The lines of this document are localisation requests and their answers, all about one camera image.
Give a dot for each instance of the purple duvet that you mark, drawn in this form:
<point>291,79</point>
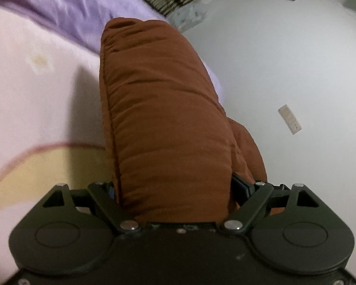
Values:
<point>77,9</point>

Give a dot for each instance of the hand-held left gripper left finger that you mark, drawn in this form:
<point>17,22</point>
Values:
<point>106,198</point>

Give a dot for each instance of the white wall switch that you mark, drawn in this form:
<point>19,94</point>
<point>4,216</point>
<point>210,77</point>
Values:
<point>289,119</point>

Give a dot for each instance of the pink printed blanket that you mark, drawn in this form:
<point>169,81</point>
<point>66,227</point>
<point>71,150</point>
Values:
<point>38,101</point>

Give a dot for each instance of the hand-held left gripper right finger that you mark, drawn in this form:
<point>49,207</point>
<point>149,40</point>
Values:
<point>244,188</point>

